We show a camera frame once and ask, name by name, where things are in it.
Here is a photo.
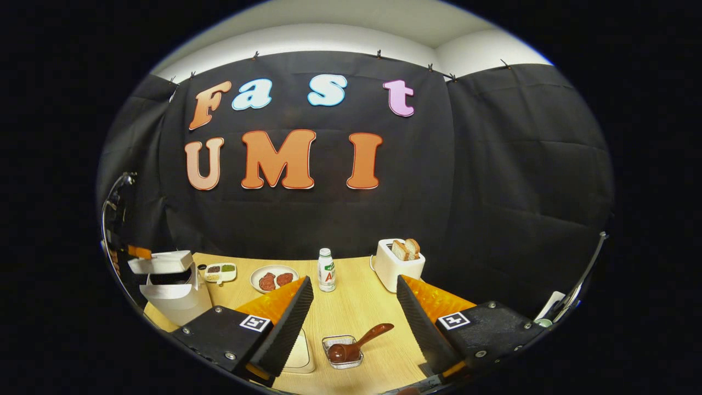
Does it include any brown wooden spoon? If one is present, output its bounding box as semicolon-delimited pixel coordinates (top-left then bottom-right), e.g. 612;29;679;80
327;323;395;364

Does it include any cream toaster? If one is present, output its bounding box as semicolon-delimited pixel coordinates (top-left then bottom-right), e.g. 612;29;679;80
371;238;426;293

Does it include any cream square container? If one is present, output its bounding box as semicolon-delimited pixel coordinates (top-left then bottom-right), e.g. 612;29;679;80
281;328;316;374

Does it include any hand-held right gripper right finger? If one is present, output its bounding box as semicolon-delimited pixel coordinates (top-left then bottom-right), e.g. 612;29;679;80
396;274;549;385

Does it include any white round plate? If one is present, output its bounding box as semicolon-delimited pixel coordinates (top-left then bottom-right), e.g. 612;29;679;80
250;265;299;294

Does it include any white divided seasoning dish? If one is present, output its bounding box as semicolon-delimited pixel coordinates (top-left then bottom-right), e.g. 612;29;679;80
204;263;237;284

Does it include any clear square chopstick holder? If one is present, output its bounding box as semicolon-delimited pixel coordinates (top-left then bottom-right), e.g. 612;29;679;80
322;335;364;369

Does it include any white rice cooker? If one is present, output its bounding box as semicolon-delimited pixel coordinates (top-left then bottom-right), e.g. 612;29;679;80
128;251;213;327

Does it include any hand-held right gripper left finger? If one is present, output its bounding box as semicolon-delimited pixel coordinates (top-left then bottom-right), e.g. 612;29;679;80
170;276;315;387

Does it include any white bottle green label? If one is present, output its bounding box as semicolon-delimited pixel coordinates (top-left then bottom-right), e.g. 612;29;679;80
318;248;337;292

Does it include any black backdrop cloth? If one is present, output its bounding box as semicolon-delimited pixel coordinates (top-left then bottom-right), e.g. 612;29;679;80
98;51;615;319

